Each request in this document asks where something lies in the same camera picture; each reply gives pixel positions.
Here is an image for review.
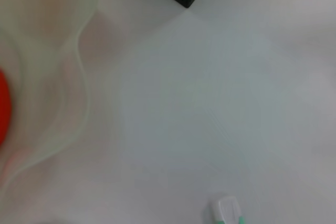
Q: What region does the red-orange knitted toy orange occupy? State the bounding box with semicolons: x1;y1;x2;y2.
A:
0;68;13;147

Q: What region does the green glass fruit plate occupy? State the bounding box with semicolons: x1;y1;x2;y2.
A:
0;0;102;201

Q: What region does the green utility knife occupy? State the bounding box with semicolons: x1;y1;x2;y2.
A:
209;196;247;224

